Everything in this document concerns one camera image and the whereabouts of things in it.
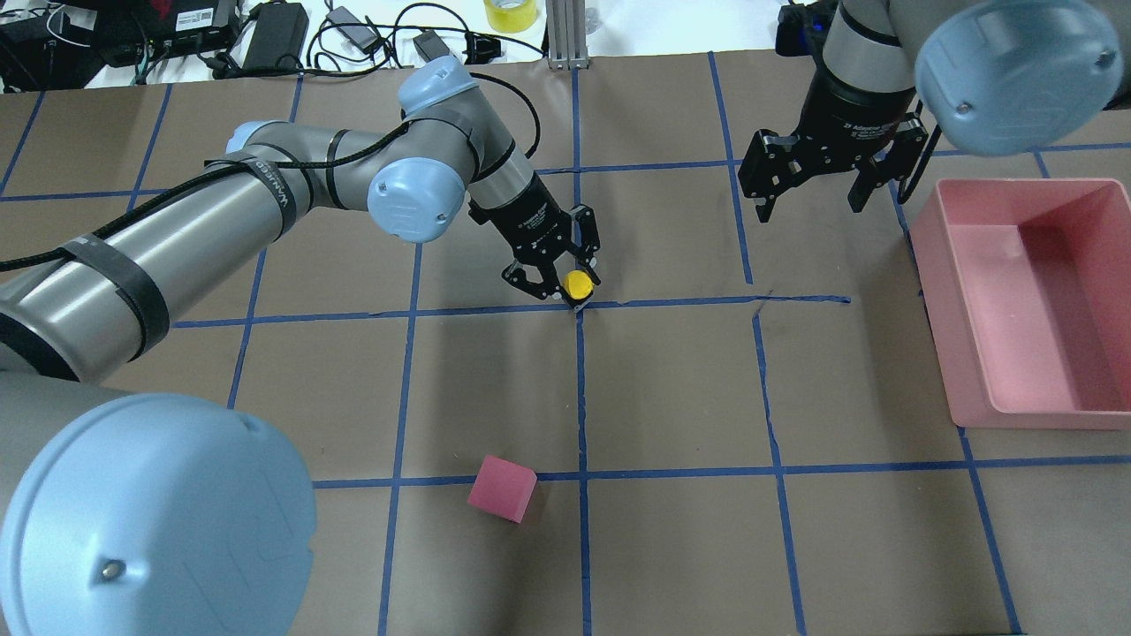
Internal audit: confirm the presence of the yellow tape roll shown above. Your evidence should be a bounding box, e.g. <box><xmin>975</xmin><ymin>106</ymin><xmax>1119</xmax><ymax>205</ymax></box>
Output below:
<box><xmin>483</xmin><ymin>0</ymin><xmax>538</xmax><ymax>34</ymax></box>

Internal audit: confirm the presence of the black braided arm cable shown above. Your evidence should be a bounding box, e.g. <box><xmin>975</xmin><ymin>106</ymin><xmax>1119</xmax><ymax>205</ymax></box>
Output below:
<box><xmin>0</xmin><ymin>72</ymin><xmax>542</xmax><ymax>270</ymax></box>

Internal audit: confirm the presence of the black electronics box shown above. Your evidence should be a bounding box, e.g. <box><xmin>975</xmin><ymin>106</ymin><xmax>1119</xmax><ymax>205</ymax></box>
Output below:
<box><xmin>90</xmin><ymin>1</ymin><xmax>242</xmax><ymax>68</ymax></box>

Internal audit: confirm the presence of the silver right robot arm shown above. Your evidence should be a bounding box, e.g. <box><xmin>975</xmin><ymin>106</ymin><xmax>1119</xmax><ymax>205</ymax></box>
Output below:
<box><xmin>735</xmin><ymin>1</ymin><xmax>1130</xmax><ymax>223</ymax></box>

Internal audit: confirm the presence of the pink foam cube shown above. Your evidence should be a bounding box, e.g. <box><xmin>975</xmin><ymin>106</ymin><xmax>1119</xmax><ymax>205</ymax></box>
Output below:
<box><xmin>467</xmin><ymin>455</ymin><xmax>538</xmax><ymax>524</ymax></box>

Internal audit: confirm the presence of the black power adapter brick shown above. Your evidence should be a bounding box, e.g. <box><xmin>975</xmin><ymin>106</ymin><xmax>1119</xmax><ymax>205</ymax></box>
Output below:
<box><xmin>242</xmin><ymin>1</ymin><xmax>308</xmax><ymax>72</ymax></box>

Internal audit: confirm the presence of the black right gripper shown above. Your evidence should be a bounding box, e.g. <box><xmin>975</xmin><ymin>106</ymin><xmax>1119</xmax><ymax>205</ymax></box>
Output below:
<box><xmin>739</xmin><ymin>79</ymin><xmax>930</xmax><ymax>223</ymax></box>

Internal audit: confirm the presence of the aluminium extrusion post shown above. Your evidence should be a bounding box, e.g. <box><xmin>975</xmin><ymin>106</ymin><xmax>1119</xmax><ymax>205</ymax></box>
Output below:
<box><xmin>545</xmin><ymin>0</ymin><xmax>590</xmax><ymax>70</ymax></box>

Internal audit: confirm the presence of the pink plastic bin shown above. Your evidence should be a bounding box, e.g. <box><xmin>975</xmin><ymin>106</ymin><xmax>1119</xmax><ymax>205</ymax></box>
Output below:
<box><xmin>910</xmin><ymin>178</ymin><xmax>1130</xmax><ymax>430</ymax></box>

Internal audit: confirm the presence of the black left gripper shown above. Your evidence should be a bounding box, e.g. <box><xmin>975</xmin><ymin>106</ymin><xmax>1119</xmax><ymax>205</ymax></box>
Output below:
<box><xmin>482</xmin><ymin>190</ymin><xmax>602</xmax><ymax>300</ymax></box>

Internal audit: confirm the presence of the yellow push button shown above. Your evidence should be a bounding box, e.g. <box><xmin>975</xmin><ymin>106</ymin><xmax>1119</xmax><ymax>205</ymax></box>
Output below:
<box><xmin>561</xmin><ymin>269</ymin><xmax>597</xmax><ymax>313</ymax></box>

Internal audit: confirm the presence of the small grey power adapter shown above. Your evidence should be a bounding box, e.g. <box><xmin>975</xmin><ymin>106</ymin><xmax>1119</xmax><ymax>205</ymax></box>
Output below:
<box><xmin>326</xmin><ymin>5</ymin><xmax>381</xmax><ymax>54</ymax></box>

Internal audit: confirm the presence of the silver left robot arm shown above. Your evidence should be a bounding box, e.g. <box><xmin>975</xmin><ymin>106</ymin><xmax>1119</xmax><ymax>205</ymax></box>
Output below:
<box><xmin>3</xmin><ymin>54</ymin><xmax>602</xmax><ymax>635</ymax></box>

